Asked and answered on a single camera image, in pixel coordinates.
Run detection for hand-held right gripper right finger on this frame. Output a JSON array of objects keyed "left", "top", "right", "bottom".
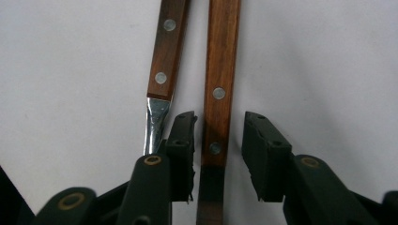
[{"left": 242, "top": 111, "right": 294, "bottom": 203}]

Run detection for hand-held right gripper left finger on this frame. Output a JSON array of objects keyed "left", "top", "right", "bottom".
[{"left": 164, "top": 111, "right": 198, "bottom": 203}]

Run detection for wooden handle knife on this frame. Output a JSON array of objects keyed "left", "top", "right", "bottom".
[{"left": 196, "top": 0, "right": 242, "bottom": 225}]

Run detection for dark utensils on table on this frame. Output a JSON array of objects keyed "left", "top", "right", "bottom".
[{"left": 143, "top": 0, "right": 191, "bottom": 157}]

